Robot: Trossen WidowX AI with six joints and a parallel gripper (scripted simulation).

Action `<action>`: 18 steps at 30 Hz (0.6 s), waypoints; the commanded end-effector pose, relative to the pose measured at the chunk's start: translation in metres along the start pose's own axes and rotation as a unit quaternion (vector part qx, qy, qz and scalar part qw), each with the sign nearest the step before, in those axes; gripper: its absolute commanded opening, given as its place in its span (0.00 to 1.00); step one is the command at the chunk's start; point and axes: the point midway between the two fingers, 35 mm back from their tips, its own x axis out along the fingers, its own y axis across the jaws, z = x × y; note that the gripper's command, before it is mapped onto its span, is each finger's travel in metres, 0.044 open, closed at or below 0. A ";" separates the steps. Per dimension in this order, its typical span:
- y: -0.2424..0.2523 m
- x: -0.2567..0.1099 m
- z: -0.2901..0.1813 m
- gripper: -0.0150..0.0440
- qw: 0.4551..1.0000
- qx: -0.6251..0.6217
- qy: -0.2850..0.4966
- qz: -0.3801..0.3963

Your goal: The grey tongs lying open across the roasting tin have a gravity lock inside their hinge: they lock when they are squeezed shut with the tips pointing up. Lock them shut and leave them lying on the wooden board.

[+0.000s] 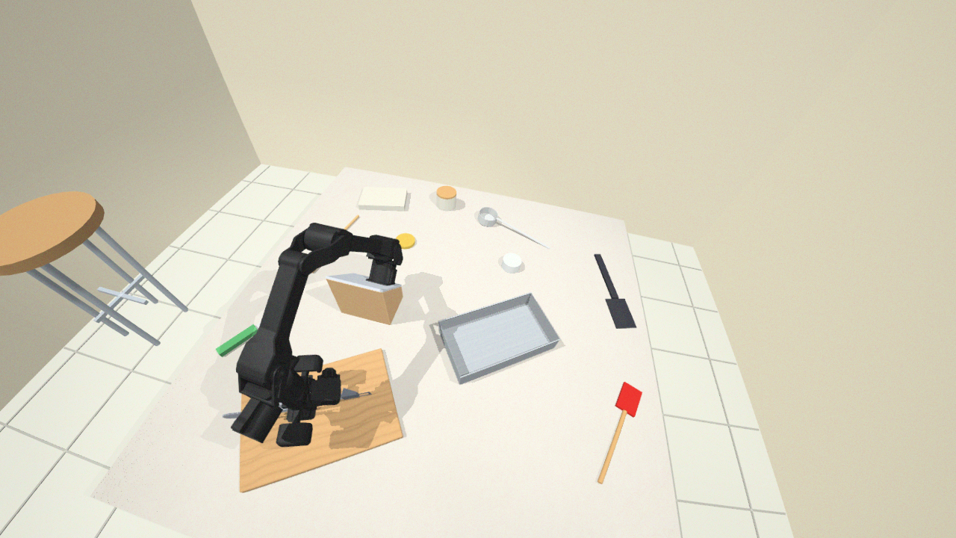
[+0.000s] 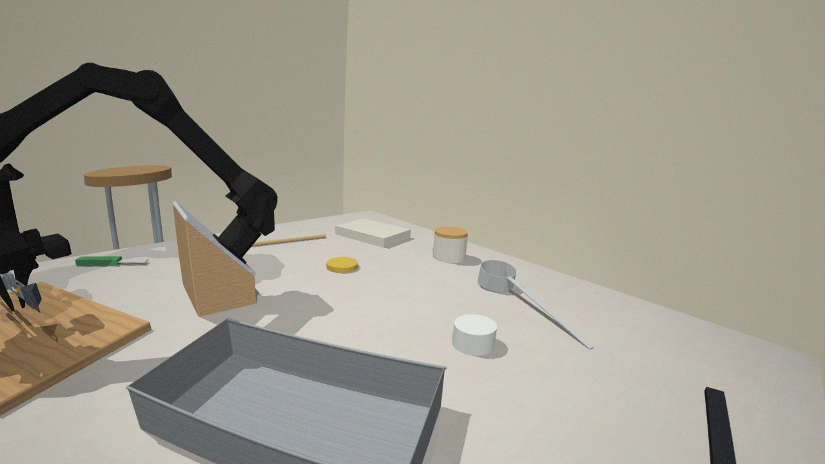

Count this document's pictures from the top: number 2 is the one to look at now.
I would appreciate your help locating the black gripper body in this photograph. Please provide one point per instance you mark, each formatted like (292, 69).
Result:
(54, 246)

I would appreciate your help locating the white short cylinder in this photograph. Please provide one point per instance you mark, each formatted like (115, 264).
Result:
(474, 334)

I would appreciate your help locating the yellow flat disc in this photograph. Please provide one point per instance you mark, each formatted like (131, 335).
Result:
(342, 265)

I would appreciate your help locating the dark grey spatula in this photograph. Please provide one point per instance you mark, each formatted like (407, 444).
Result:
(719, 432)

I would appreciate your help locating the grey saucepan with long handle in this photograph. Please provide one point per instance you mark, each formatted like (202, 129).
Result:
(499, 276)

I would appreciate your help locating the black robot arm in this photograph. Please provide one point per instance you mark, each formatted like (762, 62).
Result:
(148, 91)

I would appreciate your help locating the grey canister with wooden lid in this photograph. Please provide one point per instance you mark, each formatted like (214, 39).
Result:
(450, 244)

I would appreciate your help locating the tan wooden spatula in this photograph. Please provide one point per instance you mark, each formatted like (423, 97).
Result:
(288, 240)

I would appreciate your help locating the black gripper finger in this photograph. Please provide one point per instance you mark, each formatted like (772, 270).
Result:
(4, 295)
(22, 275)

